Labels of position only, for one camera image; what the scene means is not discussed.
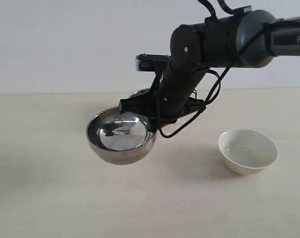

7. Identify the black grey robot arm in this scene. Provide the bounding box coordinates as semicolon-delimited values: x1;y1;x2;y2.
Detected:
119;10;300;130

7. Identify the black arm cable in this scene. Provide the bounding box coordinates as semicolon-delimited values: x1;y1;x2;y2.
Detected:
154;0;287;139

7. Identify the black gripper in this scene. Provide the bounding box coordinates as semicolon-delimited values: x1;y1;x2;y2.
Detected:
119;61;206;132

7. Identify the smooth steel bowl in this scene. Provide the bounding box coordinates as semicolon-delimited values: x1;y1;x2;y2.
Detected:
86;107;157;165

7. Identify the white ceramic bowl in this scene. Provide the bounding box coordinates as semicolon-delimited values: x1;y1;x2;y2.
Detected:
218;128;279;175

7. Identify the dimpled steel bowl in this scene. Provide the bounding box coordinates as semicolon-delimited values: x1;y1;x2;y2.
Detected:
129;88;150;98

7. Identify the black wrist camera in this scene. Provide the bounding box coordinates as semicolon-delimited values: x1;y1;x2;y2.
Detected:
135;53;171;72

